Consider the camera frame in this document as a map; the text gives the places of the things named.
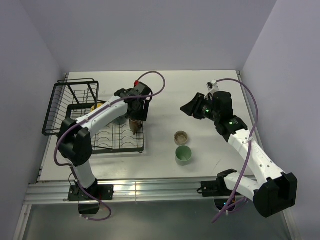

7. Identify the light green cup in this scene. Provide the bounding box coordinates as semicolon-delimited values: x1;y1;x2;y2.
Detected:
175;145;192;166

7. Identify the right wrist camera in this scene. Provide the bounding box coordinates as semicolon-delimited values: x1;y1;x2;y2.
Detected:
206;79;220;97

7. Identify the grey-blue ceramic mug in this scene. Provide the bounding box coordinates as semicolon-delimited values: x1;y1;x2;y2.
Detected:
113;116;127;126

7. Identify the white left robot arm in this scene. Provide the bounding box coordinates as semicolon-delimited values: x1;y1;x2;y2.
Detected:
53;82;153;200

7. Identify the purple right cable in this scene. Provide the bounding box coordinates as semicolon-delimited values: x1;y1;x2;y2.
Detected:
211;78;258;224

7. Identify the aluminium mounting rail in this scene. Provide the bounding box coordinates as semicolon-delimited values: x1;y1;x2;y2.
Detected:
24;177;261;206

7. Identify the yellow mug black handle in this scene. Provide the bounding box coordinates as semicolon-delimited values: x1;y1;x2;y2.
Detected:
90;103;103;112

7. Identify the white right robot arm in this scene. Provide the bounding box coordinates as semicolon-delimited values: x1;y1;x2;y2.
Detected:
180;91;298;218

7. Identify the beige speckled cup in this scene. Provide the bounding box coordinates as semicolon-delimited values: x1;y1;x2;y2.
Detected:
173;130;189;146

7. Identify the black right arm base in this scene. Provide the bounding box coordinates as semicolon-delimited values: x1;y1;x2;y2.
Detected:
196;169;237;197

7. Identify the black wire dish rack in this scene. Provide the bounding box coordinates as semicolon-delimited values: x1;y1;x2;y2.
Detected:
42;78;145;154

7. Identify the black box under rail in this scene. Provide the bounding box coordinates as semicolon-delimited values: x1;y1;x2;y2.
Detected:
78;203;100;215

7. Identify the brown mug black inside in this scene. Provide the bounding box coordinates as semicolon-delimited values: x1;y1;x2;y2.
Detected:
129;118;143;136

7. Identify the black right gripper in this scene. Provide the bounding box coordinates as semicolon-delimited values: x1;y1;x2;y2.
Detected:
179;92;220;122

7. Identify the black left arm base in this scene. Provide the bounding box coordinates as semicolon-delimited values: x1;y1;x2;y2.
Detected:
67;181;114;202

